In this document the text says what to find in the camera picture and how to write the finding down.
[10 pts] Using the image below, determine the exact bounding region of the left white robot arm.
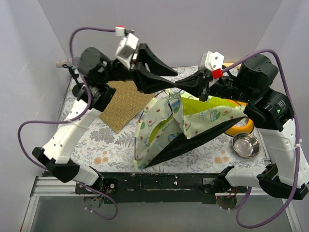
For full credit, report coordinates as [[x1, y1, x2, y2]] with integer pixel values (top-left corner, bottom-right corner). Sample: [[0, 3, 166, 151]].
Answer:
[[32, 43, 177, 193]]

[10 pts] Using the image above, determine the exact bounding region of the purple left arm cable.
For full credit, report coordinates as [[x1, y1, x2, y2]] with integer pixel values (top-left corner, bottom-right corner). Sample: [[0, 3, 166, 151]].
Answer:
[[18, 27, 119, 220]]

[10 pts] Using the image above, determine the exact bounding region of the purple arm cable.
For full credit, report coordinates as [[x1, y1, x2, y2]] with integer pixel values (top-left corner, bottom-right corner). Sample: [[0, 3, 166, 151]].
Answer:
[[221, 49, 302, 229], [18, 27, 119, 220]]

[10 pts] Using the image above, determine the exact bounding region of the aluminium frame rail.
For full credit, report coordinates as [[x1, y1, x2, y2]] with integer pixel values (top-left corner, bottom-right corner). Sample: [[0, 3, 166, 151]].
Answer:
[[20, 176, 302, 232]]

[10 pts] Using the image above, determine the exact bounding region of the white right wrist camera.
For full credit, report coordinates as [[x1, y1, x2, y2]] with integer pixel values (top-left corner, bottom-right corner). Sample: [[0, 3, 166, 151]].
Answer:
[[198, 51, 225, 80]]

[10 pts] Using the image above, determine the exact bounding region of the grey head microphone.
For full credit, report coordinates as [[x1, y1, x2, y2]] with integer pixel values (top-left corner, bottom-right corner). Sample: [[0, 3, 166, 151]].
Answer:
[[55, 57, 80, 68]]

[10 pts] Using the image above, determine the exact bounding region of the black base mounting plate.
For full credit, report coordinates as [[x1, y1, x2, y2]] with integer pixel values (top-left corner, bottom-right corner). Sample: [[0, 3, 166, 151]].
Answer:
[[74, 172, 248, 205]]

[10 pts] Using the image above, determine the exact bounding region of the floral patterned tablecloth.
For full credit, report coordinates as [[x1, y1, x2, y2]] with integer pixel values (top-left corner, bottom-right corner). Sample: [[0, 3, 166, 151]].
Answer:
[[44, 68, 268, 174]]

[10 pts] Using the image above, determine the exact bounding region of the yellow double pet bowl stand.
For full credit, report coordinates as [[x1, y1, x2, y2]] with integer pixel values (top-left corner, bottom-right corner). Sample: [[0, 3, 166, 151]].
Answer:
[[224, 101, 255, 137]]

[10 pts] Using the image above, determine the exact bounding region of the loose steel pet bowl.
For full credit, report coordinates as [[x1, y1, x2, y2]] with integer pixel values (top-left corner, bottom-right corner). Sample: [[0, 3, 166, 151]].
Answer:
[[232, 132, 261, 158]]

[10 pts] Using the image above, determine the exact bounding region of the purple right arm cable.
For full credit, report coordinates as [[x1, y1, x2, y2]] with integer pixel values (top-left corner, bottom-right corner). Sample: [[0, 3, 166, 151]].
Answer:
[[221, 49, 302, 229]]

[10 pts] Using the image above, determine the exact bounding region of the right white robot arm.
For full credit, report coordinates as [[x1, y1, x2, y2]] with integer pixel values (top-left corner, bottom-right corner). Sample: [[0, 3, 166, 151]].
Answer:
[[176, 51, 309, 200]]

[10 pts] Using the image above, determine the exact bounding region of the green avocado print pet tent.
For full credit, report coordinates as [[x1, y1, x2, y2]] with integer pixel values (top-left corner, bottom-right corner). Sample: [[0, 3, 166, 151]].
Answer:
[[146, 90, 246, 167]]

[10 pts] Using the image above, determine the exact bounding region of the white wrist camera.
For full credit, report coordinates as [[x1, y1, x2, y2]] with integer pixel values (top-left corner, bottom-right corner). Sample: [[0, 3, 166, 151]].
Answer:
[[115, 26, 139, 70], [198, 51, 225, 80]]

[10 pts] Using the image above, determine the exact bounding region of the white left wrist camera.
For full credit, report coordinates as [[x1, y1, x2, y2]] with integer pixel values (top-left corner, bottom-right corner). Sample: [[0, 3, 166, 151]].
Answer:
[[115, 26, 139, 70]]

